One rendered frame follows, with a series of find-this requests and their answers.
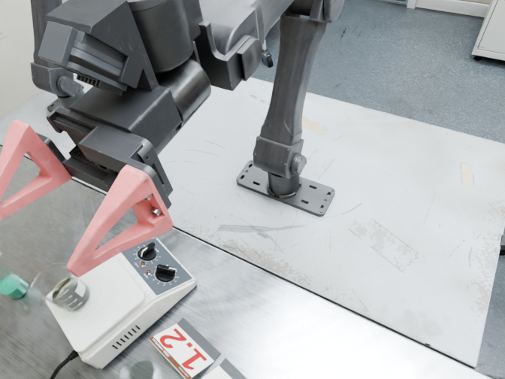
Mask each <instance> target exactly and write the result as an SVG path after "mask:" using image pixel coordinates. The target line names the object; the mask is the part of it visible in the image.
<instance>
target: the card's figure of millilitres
mask: <svg viewBox="0 0 505 379"><path fill-rule="evenodd" d="M154 338H155V339H156V340H157V341H158V342H159V343H160V344H161V345H162V346H163V347H164V348H165V349H166V350H167V351H168V352H169V353H170V354H171V355H172V356H173V358H174V359H175V360H176V361H177V362H178V363H179V364H180V365H181V366H182V367H183V368H184V369H185V370H186V372H187V373H188V374H189V375H190V376H191V375H193V374H194V373H196V371H198V370H199V369H201V368H202V367H204V366H205V365H206V364H208V363H209V362H210V360H209V359H208V358H207V357H206V356H205V355H204V354H203V353H202V352H201V351H200V350H199V349H198V348H197V347H196V346H195V345H194V344H193V343H192V342H191V341H190V340H189V339H188V338H187V337H186V336H185V335H184V334H183V333H182V332H181V331H180V330H179V329H178V328H177V327H176V326H174V327H172V328H170V329H169V330H167V331H165V332H163V333H162V334H160V335H157V336H156V337H154Z"/></svg>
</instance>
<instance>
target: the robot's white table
mask: <svg viewBox="0 0 505 379"><path fill-rule="evenodd" d="M273 85H274V84H273V83H270V82H267V81H263V80H259V79H255V78H252V77H250V78H249V79H248V80H247V81H243V80H242V81H241V82H240V83H239V85H238V86H237V87H236V88H235V90H234V91H230V90H226V89H221V88H219V87H215V86H211V94H210V97H209V98H208V99H207V100H206V102H205V103H204V104H203V105H202V106H201V107H200V108H199V109H198V110H197V111H196V112H195V114H194V115H193V116H192V117H191V118H190V120H189V121H188V122H187V123H186V124H185V126H184V127H183V128H182V129H181V130H180V131H179V132H178V133H177V134H176V135H175V136H174V138H173V139H172V140H171V141H170V142H169V143H168V145H167V146H166V147H165V148H164V149H163V151H162V152H161V153H160V154H159V155H158V158H159V160H160V162H161V164H162V167H163V169H164V170H165V173H166V175H167V177H168V179H169V181H170V183H171V185H172V188H173V192H172V193H171V194H170V195H169V197H168V198H169V199H170V201H171V204H172V206H170V207H169V209H168V213H169V214H170V217H171V219H172V221H173V223H174V225H173V226H172V227H174V228H175V229H178V230H180V231H182V232H185V233H186V234H188V235H191V236H192V237H195V238H197V239H199V240H201V241H203V242H205V243H207V244H210V245H212V246H214V247H216V248H218V249H220V250H223V251H225V252H226V253H229V254H231V255H232V256H236V257H237V258H239V259H242V260H243V261H245V262H248V263H250V264H252V265H254V266H256V267H258V268H261V269H263V270H265V271H267V272H269V273H271V274H273V275H276V276H277V277H280V278H282V279H283V280H286V281H288V282H290V283H293V284H294V285H296V286H298V287H301V288H303V289H305V290H307V291H309V292H311V293H313V294H316V295H318V296H320V297H322V298H324V299H326V300H329V301H330V302H333V303H335V304H336V305H339V306H341V307H343V308H345V309H347V310H349V311H351V312H353V313H356V314H358V315H360V316H362V317H364V318H366V319H369V320H371V321H373V322H375V323H377V324H379V325H381V326H384V327H386V328H387V329H390V330H392V331H393V332H396V333H398V334H400V335H402V336H404V337H406V338H409V339H411V340H413V341H415V342H417V343H419V344H422V345H424V346H426V347H428V348H430V349H432V350H435V351H437V352H438V353H441V354H443V355H444V356H447V357H449V358H451V359H453V360H455V361H457V362H459V363H462V364H464V365H466V366H468V367H470V368H472V369H475V368H476V366H477V362H478V358H479V351H480V347H481V343H482V336H483V332H484V328H485V321H486V317H487V313H488V306H489V302H490V298H491V291H492V287H493V283H494V276H495V272H496V268H497V261H498V257H499V253H500V246H501V242H502V238H503V231H504V227H505V144H502V143H499V142H496V141H491V140H488V139H484V138H480V137H476V136H473V135H468V134H465V133H462V132H456V131H453V130H451V129H445V128H442V127H439V126H434V125H431V124H427V123H422V122H419V121H416V120H411V119H407V118H404V117H399V116H396V115H393V114H387V113H385V112H382V111H376V110H373V109H370V108H364V107H362V106H358V105H354V104H350V103H347V102H342V101H339V100H336V99H330V98H327V97H324V96H319V95H316V94H312V93H309V92H307V94H306V97H305V101H304V108H303V114H302V131H303V132H302V136H301V138H302V139H304V145H303V148H302V151H301V154H302V155H303V156H305V157H306V158H307V164H306V165H305V166H304V169H303V170H302V172H301V175H299V176H300V177H304V178H306V179H309V180H312V181H315V182H317V183H321V184H324V185H326V186H329V187H332V188H334V190H335V195H334V198H333V199H332V201H331V204H330V205H329V207H328V210H327V211H326V213H325V215H324V216H323V217H318V216H315V215H313V214H309V213H307V212H305V211H302V210H300V209H297V208H294V207H292V206H290V205H287V204H284V203H282V202H278V201H277V200H274V199H271V198H268V197H267V196H263V195H261V194H259V193H255V192H253V191H251V190H249V189H246V188H243V187H241V186H238V185H237V182H236V179H237V177H238V175H239V174H240V173H241V172H242V170H243V169H244V167H245V166H246V164H247V163H248V162H249V161H250V160H253V150H254V147H255V145H256V137H257V136H258V135H260V131H261V127H262V125H263V123H264V121H265V117H266V115H267V112H268V108H269V105H270V101H271V94H272V89H273ZM57 98H58V97H57V96H56V95H55V94H52V93H50V92H47V91H44V90H42V89H40V90H38V91H37V92H36V93H35V94H34V95H33V96H31V97H30V98H29V99H27V100H26V101H24V102H23V103H22V104H21V105H20V106H18V107H17V108H16V109H14V110H13V111H11V112H10V113H9V114H8V115H7V116H6V117H4V118H3V119H2V120H0V146H2V147H3V144H4V142H5V137H6V134H7V132H8V127H9V125H10V124H11V123H12V122H13V121H15V120H19V121H22V122H24V123H27V124H29V125H30V126H31V127H32V128H33V130H34V131H35V132H37V133H39V134H41V135H44V136H46V137H48V138H50V139H51V140H52V141H53V143H54V144H55V145H56V146H57V148H58V149H59V150H60V152H61V153H62V155H63V156H64V157H65V158H66V159H69V158H70V157H71V156H70V155H69V152H70V151H71V150H72V149H73V148H74V147H75V146H76V145H75V143H74V142H73V141H72V140H71V138H70V137H69V135H68V133H67V132H65V131H63V132H62V133H58V132H56V131H55V130H54V128H53V127H52V126H51V125H50V123H49V122H48V121H47V118H46V116H47V115H48V114H50V112H49V111H48V110H47V106H49V105H50V104H51V103H53V102H54V101H55V100H56V99H57Z"/></svg>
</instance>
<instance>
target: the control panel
mask: <svg viewBox="0 0 505 379"><path fill-rule="evenodd" d="M151 242H154V243H155V248H154V250H155V251H156V258H155V259H152V260H149V261H146V260H142V259H141V258H139V256H138V251H139V250H140V249H141V248H142V247H146V246H147V245H148V244H149V243H151ZM121 253H122V254H123V256H124V257H125V258H126V259H127V260H128V261H129V263H130V264H131V265H132V266H133V268H134V269H135V270H136V272H137V273H138V274H139V275H140V276H141V277H142V278H143V279H144V281H145V282H146V283H147V285H148V286H149V287H150V289H151V290H152V291H153V292H154V293H155V294H156V295H160V294H162V293H164V292H166V291H168V290H170V289H172V288H174V287H177V286H179V285H181V284H182V283H185V282H187V281H188V280H191V279H192V277H191V276H190V275H189V274H188V273H187V272H186V270H185V269H184V268H183V267H182V266H181V265H180V264H179V263H178V262H177V260H176V259H175V258H174V257H173V256H172V255H171V254H170V253H169V252H168V251H167V250H166V249H165V248H164V247H163V246H162V245H161V244H160V243H159V241H158V240H157V239H156V238H152V239H150V240H148V241H145V242H143V243H141V244H139V245H136V246H134V247H132V248H129V249H127V250H125V251H123V252H121ZM142 262H144V263H145V265H141V263H142ZM158 264H161V265H166V266H170V267H174V268H176V274H175V276H174V279H173V280H171V281H168V282H163V281H160V280H158V279H157V277H156V268H157V265H158ZM147 270H151V273H150V274H148V273H147Z"/></svg>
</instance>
